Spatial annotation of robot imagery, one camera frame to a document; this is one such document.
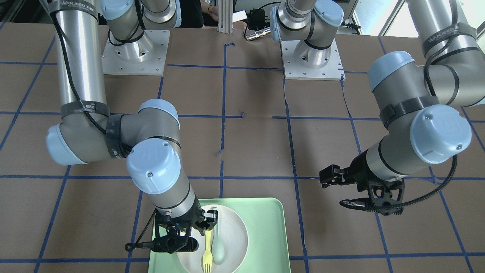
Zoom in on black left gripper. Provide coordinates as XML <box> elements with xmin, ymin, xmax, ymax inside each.
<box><xmin>320</xmin><ymin>152</ymin><xmax>405</xmax><ymax>216</ymax></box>

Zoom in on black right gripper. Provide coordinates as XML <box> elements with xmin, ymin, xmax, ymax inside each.
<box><xmin>151</xmin><ymin>200</ymin><xmax>218</xmax><ymax>254</ymax></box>

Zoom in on yellow plastic fork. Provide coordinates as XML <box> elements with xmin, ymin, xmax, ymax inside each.
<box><xmin>202</xmin><ymin>230</ymin><xmax>213</xmax><ymax>273</ymax></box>

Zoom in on white round plate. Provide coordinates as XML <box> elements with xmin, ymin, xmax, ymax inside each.
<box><xmin>177</xmin><ymin>204</ymin><xmax>248</xmax><ymax>273</ymax></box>

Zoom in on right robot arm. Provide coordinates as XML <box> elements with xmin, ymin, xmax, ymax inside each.
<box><xmin>41</xmin><ymin>0</ymin><xmax>218</xmax><ymax>253</ymax></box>

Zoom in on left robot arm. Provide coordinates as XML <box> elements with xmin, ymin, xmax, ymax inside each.
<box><xmin>320</xmin><ymin>0</ymin><xmax>484</xmax><ymax>215</ymax></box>

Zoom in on pale green plastic spoon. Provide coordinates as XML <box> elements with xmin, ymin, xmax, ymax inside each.
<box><xmin>211</xmin><ymin>206</ymin><xmax>225</xmax><ymax>265</ymax></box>

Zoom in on light green plastic tray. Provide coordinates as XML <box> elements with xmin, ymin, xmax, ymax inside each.
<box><xmin>148</xmin><ymin>198</ymin><xmax>291</xmax><ymax>273</ymax></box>

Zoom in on black power adapter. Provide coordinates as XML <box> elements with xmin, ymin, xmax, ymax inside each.
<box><xmin>248</xmin><ymin>9</ymin><xmax>266</xmax><ymax>30</ymax></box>

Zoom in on white smartphone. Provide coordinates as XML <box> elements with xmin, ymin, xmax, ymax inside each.
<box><xmin>232</xmin><ymin>10</ymin><xmax>247</xmax><ymax>23</ymax></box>

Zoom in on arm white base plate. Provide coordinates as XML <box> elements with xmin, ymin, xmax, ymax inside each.
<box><xmin>280</xmin><ymin>40</ymin><xmax>346</xmax><ymax>81</ymax></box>

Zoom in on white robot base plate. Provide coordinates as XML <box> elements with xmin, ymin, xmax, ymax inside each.
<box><xmin>102</xmin><ymin>30</ymin><xmax>170</xmax><ymax>75</ymax></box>

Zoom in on silver cable connector plug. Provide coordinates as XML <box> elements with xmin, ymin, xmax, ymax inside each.
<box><xmin>244</xmin><ymin>27</ymin><xmax>271</xmax><ymax>41</ymax></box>

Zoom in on aluminium frame post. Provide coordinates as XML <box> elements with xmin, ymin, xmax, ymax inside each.
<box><xmin>217</xmin><ymin>0</ymin><xmax>233</xmax><ymax>36</ymax></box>

